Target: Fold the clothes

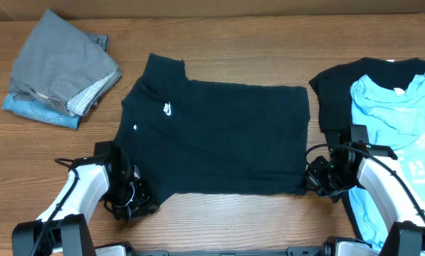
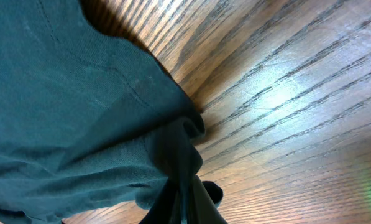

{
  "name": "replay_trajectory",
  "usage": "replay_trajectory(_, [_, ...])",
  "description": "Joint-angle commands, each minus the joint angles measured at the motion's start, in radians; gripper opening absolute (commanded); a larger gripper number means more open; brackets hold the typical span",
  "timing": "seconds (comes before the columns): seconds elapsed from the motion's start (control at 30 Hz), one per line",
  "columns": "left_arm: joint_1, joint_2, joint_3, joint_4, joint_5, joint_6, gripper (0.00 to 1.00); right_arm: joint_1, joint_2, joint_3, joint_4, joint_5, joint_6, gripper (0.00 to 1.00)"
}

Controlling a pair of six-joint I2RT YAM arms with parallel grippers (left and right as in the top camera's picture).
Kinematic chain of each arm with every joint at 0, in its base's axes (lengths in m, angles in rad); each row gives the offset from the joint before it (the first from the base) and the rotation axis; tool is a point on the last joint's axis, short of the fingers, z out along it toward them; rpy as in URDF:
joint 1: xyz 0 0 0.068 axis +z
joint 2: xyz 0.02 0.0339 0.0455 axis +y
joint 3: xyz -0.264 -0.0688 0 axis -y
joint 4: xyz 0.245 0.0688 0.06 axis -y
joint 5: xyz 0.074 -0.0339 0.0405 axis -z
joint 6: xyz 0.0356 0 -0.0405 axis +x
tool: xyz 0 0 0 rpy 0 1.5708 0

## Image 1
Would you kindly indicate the light blue t-shirt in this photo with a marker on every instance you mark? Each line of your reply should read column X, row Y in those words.
column 395, row 118

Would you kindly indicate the grey folded shorts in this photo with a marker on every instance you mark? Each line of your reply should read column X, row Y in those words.
column 63, row 67

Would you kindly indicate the black Nike t-shirt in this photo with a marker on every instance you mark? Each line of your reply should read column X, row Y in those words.
column 190, row 136

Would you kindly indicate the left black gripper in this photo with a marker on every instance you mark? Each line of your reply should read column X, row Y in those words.
column 144, row 198

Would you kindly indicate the light blue folded jeans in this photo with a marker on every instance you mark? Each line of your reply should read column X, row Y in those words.
column 35, row 110

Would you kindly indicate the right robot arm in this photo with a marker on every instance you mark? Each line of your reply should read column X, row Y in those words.
column 355, row 162

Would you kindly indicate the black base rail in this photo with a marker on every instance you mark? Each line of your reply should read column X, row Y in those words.
column 230, row 251

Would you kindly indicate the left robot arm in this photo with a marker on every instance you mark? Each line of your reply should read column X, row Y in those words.
column 106, row 177

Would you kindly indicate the plain black t-shirt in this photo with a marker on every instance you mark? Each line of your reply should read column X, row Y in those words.
column 332, row 86

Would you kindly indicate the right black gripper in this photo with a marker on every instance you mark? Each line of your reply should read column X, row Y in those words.
column 313, row 178

